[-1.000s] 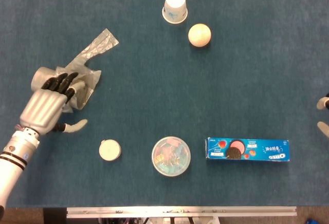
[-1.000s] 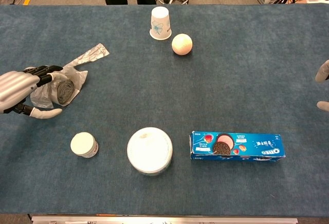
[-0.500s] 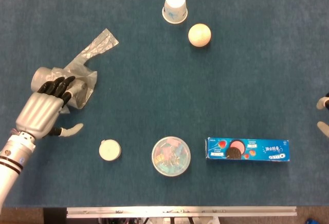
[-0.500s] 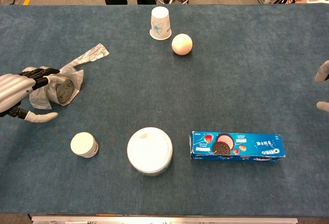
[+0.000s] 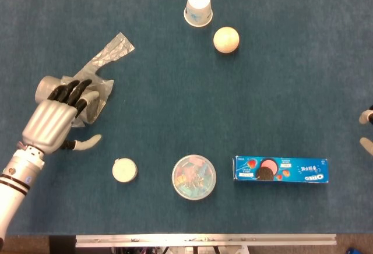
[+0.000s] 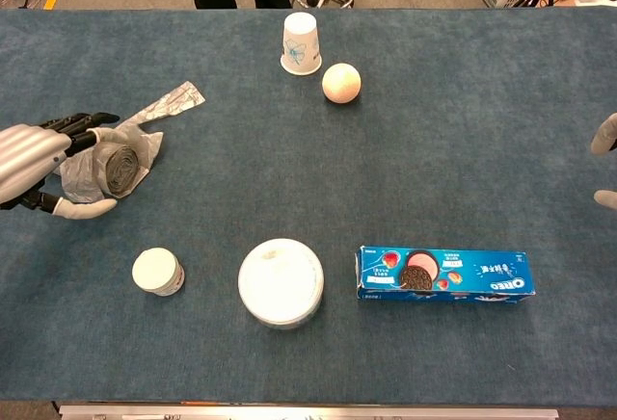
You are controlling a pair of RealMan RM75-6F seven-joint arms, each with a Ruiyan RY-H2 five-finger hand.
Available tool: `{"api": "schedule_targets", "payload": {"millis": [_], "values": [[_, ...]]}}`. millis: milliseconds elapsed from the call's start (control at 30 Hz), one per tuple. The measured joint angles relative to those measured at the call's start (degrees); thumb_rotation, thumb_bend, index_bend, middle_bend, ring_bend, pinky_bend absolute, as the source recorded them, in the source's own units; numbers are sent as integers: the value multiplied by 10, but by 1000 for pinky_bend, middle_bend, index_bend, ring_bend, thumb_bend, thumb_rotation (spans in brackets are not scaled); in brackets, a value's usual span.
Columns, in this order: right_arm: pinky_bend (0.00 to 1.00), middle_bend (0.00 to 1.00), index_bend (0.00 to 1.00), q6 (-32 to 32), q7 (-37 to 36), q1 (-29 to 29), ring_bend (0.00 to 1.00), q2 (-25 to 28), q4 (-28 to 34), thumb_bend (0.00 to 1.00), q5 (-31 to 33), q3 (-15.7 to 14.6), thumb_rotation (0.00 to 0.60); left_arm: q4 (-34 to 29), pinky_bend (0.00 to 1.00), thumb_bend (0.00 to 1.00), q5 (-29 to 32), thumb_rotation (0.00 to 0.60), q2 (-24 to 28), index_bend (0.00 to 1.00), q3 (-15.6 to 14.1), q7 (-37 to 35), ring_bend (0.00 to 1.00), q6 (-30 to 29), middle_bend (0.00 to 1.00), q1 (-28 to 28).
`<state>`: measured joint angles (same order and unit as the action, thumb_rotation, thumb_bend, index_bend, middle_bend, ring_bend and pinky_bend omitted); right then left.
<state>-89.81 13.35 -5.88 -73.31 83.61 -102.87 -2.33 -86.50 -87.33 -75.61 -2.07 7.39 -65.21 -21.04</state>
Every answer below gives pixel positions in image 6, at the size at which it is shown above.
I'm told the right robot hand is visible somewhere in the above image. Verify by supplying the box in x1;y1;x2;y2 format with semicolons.
590;112;617;210

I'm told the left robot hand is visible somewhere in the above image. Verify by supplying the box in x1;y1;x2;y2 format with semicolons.
0;111;121;222

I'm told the grey trash bag roll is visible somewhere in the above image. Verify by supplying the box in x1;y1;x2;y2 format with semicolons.
52;80;206;204

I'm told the white paper cup blue flower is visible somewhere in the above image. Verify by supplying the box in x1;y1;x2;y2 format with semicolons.
280;12;323;76

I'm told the small white-lidded jar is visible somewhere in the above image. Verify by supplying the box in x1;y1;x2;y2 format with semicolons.
131;247;186;298

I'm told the blue Oreo cookie box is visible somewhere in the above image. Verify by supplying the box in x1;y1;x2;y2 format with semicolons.
355;245;536;303

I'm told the blue-grey table cloth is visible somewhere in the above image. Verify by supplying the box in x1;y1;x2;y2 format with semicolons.
0;5;617;405

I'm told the cream coloured ball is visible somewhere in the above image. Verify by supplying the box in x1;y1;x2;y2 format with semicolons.
321;63;362;103

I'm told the large white round container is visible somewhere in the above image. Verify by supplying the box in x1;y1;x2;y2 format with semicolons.
237;238;326;329

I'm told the aluminium table rail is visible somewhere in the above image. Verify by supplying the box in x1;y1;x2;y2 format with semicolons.
57;404;560;420

